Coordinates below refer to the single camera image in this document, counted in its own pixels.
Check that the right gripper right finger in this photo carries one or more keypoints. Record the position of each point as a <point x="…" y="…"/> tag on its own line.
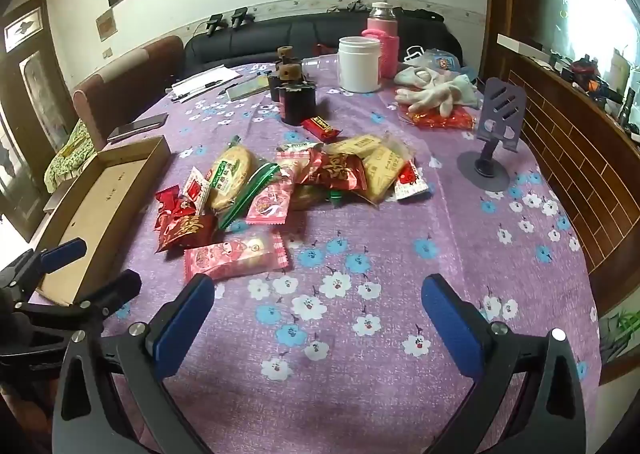
<point x="548" y="415"/>

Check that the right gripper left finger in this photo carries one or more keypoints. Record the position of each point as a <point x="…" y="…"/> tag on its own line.
<point x="89" y="416"/>

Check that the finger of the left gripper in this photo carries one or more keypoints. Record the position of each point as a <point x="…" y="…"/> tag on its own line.
<point x="96" y="307"/>
<point x="28" y="270"/>

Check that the dark red gold snack pack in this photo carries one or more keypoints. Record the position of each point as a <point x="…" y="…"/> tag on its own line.
<point x="189" y="231"/>

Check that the red crinkled candy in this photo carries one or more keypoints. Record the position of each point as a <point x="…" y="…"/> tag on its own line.
<point x="173" y="206"/>

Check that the pink long snack pack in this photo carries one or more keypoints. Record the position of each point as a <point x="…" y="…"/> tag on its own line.
<point x="254" y="253"/>

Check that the round cracker pack green stripe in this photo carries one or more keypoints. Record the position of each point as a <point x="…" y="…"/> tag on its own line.
<point x="235" y="179"/>

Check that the red candy bar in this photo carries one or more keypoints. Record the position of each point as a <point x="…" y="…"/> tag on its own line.
<point x="321" y="129"/>

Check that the shallow cardboard box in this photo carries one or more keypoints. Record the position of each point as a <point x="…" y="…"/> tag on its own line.
<point x="100" y="207"/>

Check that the green floral cloth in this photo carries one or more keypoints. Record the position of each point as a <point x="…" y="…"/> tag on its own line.
<point x="70" y="160"/>

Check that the black smartphone in case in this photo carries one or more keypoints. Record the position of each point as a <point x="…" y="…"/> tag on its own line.
<point x="137" y="127"/>

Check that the brown armchair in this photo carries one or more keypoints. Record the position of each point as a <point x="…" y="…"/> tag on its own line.
<point x="123" y="90"/>

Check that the purple floral tablecloth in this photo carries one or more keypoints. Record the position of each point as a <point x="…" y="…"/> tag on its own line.
<point x="336" y="354"/>

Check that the black pen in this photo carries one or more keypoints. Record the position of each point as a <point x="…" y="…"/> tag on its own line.
<point x="212" y="84"/>

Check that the white paper stack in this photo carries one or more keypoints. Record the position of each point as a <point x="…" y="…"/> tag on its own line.
<point x="192" y="86"/>

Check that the white red small sachet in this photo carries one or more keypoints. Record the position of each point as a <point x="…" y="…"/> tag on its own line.
<point x="410" y="183"/>

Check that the red shiny snack pack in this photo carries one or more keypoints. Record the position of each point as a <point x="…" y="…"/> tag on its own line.
<point x="344" y="172"/>

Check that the small book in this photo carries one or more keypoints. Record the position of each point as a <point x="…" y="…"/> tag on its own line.
<point x="248" y="88"/>

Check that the black tea tin red label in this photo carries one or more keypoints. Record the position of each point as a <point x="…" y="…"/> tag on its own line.
<point x="298" y="102"/>

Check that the yellow biscuit pack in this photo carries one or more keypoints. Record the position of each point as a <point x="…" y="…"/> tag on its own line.
<point x="382" y="168"/>
<point x="361" y="146"/>

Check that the black leather sofa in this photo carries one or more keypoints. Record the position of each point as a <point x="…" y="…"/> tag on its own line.
<point x="309" y="36"/>

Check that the red foil bag under gloves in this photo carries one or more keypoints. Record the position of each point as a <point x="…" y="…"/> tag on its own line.
<point x="459" y="119"/>

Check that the black tea tin rear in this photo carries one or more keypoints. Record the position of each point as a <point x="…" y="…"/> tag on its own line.
<point x="288" y="71"/>

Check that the purple phone stand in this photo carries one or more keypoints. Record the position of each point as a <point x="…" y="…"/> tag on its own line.
<point x="501" y="120"/>

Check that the white work gloves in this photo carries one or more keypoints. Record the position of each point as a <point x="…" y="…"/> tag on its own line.
<point x="422" y="89"/>

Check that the white plastic jar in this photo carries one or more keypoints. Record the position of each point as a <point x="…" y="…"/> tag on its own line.
<point x="358" y="59"/>

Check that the pink thermos bottle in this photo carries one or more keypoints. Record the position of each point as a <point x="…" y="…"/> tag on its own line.
<point x="382" y="25"/>

